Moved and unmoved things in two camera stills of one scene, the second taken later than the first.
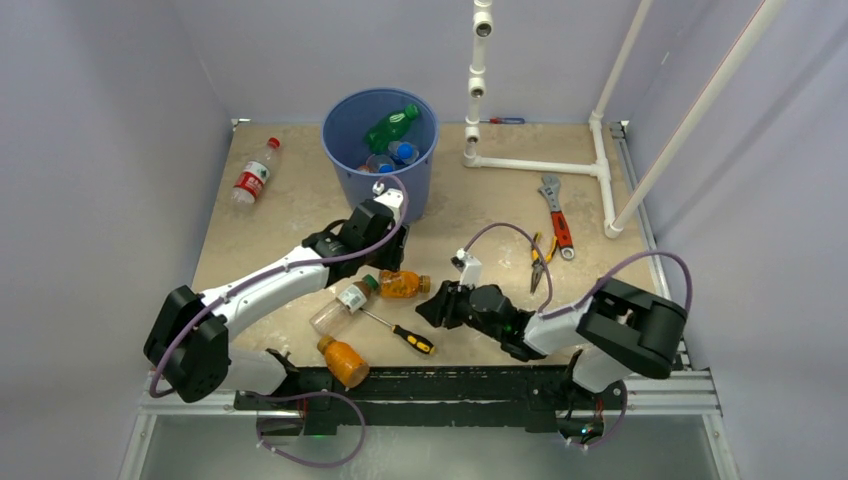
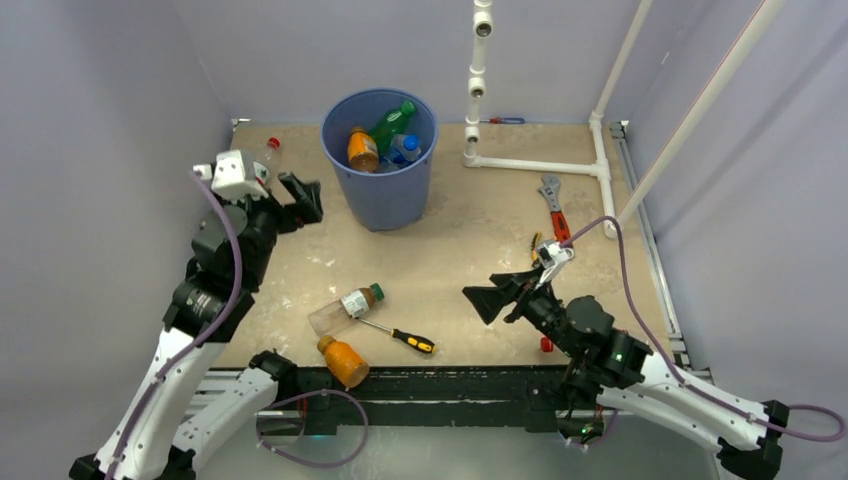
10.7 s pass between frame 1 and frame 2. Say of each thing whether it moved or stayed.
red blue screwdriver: stayed
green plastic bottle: stayed
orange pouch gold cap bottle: moved
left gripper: moved
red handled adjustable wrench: stayed
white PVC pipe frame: stayed
